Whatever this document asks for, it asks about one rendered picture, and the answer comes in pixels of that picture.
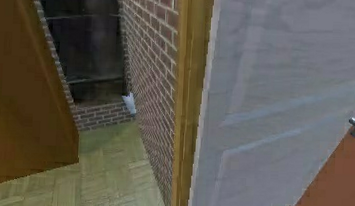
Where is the yellow wooden door frame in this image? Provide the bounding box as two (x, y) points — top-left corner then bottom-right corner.
(169, 0), (215, 206)

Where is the black fireplace opening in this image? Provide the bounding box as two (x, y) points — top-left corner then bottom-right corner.
(29, 0), (132, 106)

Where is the orange-brown wooden door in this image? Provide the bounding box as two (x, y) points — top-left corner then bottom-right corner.
(270, 100), (355, 206)

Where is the small white object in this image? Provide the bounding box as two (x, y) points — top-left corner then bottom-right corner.
(120, 92), (139, 117)

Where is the brown wooden cabinet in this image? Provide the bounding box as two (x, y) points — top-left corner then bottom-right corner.
(0, 0), (87, 192)

